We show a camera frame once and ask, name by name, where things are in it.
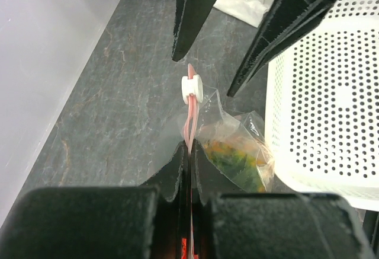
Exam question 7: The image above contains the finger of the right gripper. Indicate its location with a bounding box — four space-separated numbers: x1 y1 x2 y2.
227 0 337 97
172 0 216 62

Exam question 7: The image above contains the white perforated plastic basket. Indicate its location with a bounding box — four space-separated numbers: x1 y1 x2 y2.
265 0 378 211

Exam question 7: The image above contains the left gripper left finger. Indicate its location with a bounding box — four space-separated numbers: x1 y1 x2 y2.
141 142 190 258

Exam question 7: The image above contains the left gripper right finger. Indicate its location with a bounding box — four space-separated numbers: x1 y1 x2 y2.
191 146 243 258

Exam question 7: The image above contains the orange toy pineapple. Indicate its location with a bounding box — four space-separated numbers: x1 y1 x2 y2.
204 140 266 193

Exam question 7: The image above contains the clear zip top bag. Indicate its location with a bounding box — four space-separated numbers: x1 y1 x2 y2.
153 63 276 259

